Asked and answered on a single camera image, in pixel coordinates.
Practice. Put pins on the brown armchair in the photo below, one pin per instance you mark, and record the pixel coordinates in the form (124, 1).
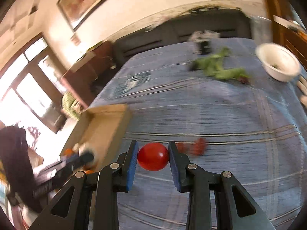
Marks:
(80, 76)

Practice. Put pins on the green patterned cloth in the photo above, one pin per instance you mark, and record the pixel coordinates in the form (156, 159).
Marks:
(70, 106)

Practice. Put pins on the black device on table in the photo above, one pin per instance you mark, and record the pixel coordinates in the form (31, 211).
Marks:
(201, 41)

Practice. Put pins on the dark jujube near leaves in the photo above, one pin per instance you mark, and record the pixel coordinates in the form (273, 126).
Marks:
(244, 80)

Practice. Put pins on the clear glass cup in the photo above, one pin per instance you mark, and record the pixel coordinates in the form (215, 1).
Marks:
(261, 30)

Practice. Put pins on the cardboard box tray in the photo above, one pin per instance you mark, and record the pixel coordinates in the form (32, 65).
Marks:
(100, 130)

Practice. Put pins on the black sofa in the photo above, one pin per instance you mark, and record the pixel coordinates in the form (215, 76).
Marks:
(227, 22)

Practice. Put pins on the green leafy vegetable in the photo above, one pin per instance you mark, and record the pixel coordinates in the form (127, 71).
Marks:
(212, 66)

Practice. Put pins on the wooden sideboard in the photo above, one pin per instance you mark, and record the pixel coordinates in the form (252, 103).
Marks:
(286, 29)

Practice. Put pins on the small beige cake piece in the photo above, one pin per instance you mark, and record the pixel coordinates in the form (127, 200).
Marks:
(89, 155)

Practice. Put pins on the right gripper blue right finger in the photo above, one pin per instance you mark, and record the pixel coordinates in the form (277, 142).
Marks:
(235, 207)

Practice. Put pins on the small orange mandarin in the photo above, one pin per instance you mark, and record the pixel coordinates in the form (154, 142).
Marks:
(89, 171)

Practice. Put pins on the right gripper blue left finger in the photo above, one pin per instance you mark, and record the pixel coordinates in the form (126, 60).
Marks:
(70, 208)

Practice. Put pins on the red cherry tomato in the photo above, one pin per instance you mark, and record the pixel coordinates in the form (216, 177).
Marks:
(153, 157)

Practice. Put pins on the white bowl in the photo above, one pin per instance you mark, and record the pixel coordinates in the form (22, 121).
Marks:
(278, 62)

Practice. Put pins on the round red jujube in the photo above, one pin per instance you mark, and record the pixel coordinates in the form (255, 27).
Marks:
(182, 147)

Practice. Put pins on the dark red jujube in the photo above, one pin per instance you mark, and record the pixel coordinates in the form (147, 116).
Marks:
(199, 147)

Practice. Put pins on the large orange mandarin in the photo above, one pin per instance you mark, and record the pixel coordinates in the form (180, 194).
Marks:
(68, 152)

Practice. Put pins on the blue plaid tablecloth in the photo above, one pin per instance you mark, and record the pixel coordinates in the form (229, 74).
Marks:
(255, 131)

